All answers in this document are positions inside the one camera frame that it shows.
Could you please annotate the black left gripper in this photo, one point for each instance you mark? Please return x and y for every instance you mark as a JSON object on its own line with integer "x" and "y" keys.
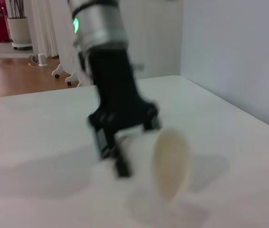
{"x": 115, "y": 90}

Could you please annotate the white paper cup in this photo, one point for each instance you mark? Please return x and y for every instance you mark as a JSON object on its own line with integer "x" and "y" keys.
{"x": 172, "y": 166}

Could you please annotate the small white cylinder device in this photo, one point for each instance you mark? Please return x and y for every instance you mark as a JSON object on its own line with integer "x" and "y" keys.
{"x": 42, "y": 60}

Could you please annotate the white rolling partition screen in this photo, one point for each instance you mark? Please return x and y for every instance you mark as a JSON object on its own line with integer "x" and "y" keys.
{"x": 49, "y": 28}

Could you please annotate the white round pot stand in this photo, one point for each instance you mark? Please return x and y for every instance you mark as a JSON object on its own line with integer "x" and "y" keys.
{"x": 21, "y": 46}

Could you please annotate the white plant pot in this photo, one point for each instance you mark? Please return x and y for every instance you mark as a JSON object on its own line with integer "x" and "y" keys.
{"x": 19, "y": 31}

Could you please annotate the red cabinet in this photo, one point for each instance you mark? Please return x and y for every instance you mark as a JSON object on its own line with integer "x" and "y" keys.
{"x": 2, "y": 26}

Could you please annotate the dry plant branches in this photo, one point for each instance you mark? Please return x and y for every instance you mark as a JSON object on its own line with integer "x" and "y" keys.
{"x": 18, "y": 8}

